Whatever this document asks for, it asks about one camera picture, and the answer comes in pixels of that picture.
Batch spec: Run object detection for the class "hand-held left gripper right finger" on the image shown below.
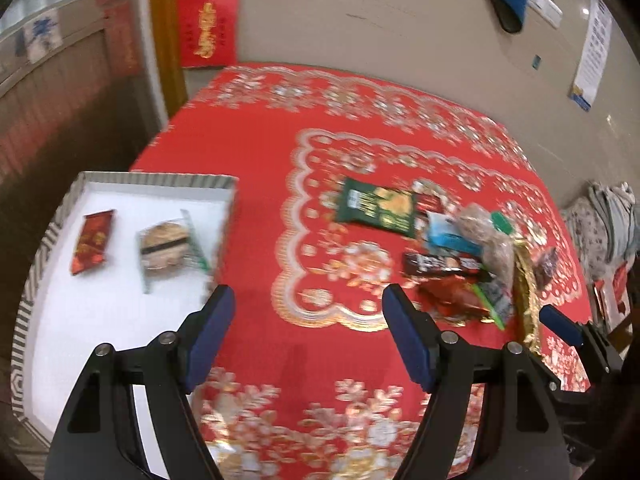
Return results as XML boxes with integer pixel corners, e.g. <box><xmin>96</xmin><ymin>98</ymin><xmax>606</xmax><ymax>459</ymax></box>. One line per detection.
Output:
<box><xmin>382</xmin><ymin>283</ymin><xmax>571</xmax><ymax>480</ymax></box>

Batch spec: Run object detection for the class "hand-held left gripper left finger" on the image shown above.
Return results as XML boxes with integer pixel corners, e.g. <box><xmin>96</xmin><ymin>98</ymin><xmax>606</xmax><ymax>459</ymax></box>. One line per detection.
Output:
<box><xmin>45</xmin><ymin>284</ymin><xmax>236</xmax><ymax>480</ymax></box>

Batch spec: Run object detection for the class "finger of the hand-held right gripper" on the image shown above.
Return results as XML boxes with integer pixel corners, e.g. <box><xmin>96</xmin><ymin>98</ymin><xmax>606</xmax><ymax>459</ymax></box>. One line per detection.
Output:
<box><xmin>545</xmin><ymin>379</ymin><xmax>608</xmax><ymax>411</ymax></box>
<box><xmin>539</xmin><ymin>305</ymin><xmax>627</xmax><ymax>375</ymax></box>

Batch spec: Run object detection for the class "orange red snack packet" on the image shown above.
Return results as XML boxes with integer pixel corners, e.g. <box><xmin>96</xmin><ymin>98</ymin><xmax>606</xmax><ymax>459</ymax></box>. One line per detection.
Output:
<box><xmin>417</xmin><ymin>277</ymin><xmax>493</xmax><ymax>326</ymax></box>

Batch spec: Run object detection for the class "small dark clear packet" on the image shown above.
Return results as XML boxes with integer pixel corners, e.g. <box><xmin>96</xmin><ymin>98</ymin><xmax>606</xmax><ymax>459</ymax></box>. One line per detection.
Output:
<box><xmin>532</xmin><ymin>247</ymin><xmax>561</xmax><ymax>286</ymax></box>

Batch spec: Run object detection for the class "clear green-edged snack packet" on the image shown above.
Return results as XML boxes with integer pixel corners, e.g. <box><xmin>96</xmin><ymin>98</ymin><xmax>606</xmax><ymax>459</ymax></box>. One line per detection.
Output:
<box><xmin>470</xmin><ymin>280</ymin><xmax>516</xmax><ymax>331</ymax></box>

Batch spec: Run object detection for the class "dark brown bar packet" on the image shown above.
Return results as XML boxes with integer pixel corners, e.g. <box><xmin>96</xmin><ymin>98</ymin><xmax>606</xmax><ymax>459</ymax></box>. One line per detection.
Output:
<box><xmin>402</xmin><ymin>251</ymin><xmax>493</xmax><ymax>283</ymax></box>

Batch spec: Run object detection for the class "blue white snack packet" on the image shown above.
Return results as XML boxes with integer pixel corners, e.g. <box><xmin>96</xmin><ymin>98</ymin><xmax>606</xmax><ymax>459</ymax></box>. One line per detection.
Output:
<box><xmin>425</xmin><ymin>210</ymin><xmax>483</xmax><ymax>256</ymax></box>

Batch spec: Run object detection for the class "clear round cake packet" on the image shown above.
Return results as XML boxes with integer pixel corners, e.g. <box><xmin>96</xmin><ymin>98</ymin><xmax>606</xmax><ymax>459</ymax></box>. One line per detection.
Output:
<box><xmin>455</xmin><ymin>202</ymin><xmax>516</xmax><ymax>286</ymax></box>
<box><xmin>136</xmin><ymin>209</ymin><xmax>218</xmax><ymax>295</ymax></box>

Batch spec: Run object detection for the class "striped white cardboard box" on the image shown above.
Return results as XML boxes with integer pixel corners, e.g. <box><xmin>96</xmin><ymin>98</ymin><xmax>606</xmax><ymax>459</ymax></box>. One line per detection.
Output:
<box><xmin>9</xmin><ymin>171</ymin><xmax>240</xmax><ymax>480</ymax></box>

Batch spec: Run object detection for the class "green jelly cup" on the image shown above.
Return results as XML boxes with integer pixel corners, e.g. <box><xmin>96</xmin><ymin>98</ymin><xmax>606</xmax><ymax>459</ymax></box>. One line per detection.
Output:
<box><xmin>490</xmin><ymin>212</ymin><xmax>516</xmax><ymax>236</ymax></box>

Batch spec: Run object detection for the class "dark red wafer packet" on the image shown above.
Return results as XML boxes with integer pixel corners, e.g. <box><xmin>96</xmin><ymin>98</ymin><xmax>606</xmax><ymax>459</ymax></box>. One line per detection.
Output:
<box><xmin>412</xmin><ymin>182</ymin><xmax>458</xmax><ymax>216</ymax></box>

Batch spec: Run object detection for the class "green snack packet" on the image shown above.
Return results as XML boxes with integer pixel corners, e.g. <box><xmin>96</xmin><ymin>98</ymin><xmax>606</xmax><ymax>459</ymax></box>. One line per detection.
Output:
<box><xmin>334</xmin><ymin>177</ymin><xmax>420</xmax><ymax>240</ymax></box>

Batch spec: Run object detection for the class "red white package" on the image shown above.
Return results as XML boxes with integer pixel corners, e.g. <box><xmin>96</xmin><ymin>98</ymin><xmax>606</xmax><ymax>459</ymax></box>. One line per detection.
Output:
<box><xmin>592</xmin><ymin>264</ymin><xmax>633</xmax><ymax>333</ymax></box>

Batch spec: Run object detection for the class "red gold snack packet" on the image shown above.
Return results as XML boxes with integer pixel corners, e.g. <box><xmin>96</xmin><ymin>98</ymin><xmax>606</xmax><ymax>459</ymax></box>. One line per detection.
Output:
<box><xmin>70</xmin><ymin>209</ymin><xmax>117</xmax><ymax>276</ymax></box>

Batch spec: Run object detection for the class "red floral tablecloth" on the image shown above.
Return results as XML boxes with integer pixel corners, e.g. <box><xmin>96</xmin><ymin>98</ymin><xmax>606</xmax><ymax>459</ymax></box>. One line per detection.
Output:
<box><xmin>127</xmin><ymin>62</ymin><xmax>596</xmax><ymax>480</ymax></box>

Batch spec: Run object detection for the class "white blue notice paper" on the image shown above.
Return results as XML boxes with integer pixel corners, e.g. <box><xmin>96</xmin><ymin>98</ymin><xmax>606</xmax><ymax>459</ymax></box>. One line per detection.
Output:
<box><xmin>567</xmin><ymin>0</ymin><xmax>613</xmax><ymax>111</ymax></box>

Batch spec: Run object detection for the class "white paper with blue drawing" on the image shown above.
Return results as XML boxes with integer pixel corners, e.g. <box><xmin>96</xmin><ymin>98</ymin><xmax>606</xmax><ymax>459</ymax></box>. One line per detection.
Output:
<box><xmin>12</xmin><ymin>10</ymin><xmax>66</xmax><ymax>63</ymax></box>

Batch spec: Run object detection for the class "wooden door frame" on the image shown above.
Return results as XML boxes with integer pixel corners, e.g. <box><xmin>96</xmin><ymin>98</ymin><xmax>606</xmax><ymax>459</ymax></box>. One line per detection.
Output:
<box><xmin>148</xmin><ymin>0</ymin><xmax>188</xmax><ymax>118</ymax></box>

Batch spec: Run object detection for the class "red gold wall poster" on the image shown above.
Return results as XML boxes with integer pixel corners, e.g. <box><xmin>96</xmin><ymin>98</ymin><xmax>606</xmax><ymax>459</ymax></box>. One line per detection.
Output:
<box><xmin>176</xmin><ymin>0</ymin><xmax>241</xmax><ymax>70</ymax></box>

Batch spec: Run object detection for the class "white wall switch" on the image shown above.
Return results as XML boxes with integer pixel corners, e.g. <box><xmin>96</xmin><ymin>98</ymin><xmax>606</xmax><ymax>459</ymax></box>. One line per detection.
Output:
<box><xmin>527</xmin><ymin>0</ymin><xmax>563</xmax><ymax>28</ymax></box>

